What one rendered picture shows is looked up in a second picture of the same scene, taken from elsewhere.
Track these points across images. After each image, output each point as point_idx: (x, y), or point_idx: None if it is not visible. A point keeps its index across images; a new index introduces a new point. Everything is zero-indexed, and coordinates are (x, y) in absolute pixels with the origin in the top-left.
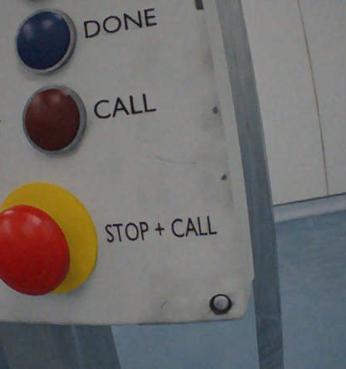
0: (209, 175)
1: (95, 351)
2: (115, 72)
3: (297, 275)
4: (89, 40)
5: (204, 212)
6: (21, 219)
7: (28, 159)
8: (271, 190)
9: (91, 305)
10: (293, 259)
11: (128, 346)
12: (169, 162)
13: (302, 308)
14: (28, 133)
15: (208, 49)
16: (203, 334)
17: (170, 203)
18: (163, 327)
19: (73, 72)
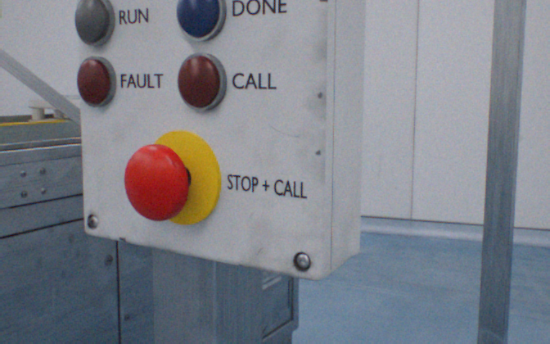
0: (307, 148)
1: (235, 295)
2: (251, 51)
3: (549, 305)
4: (235, 19)
5: (299, 178)
6: (153, 155)
7: (180, 110)
8: (538, 214)
9: (206, 241)
10: (548, 287)
11: (360, 329)
12: (280, 133)
13: (547, 342)
14: (179, 88)
15: (323, 40)
16: (435, 336)
17: (277, 165)
18: (398, 318)
19: (221, 45)
